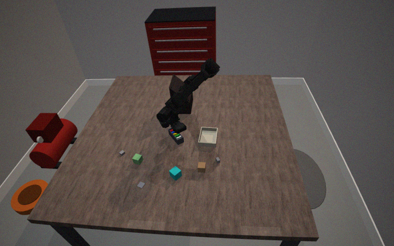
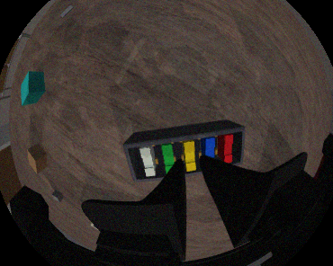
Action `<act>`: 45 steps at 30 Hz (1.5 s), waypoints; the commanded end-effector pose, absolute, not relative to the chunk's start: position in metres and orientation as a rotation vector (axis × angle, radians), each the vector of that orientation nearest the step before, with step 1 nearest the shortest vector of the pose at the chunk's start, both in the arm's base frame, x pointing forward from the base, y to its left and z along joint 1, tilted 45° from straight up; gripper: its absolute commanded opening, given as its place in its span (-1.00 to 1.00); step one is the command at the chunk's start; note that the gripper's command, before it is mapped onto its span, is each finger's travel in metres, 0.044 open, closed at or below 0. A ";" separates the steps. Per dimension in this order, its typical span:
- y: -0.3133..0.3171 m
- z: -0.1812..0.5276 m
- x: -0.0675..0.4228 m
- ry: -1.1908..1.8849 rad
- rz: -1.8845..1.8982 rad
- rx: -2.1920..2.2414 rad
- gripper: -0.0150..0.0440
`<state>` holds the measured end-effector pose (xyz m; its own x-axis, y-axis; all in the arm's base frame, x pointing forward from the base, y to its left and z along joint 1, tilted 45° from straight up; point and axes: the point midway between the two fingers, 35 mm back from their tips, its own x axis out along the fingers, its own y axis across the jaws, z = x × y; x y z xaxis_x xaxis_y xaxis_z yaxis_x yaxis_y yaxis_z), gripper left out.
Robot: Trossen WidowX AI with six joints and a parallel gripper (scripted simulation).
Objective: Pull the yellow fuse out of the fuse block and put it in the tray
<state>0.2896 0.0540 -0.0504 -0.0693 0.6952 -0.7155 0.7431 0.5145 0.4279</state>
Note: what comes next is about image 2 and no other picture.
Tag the teal cube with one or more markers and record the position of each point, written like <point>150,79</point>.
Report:
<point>32,87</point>

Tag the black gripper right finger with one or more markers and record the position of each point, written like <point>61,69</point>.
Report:
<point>241,195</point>

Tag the small grey block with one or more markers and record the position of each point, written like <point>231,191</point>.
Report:
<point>57,196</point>

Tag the brown cube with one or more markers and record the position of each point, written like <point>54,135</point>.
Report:
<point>37,158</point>

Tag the dark grey fuse block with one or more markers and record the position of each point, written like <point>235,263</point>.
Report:
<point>144,153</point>

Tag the beige open tray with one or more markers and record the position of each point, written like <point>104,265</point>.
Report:
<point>105,197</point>

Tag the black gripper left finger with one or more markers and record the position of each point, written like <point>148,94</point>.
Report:
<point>162,212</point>

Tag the blue fuse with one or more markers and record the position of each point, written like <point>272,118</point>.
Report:
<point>208,144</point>

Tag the yellow blade fuse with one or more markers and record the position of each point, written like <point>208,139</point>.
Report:
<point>189,148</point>

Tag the green fuse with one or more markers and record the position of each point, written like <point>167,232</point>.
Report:
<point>167,151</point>

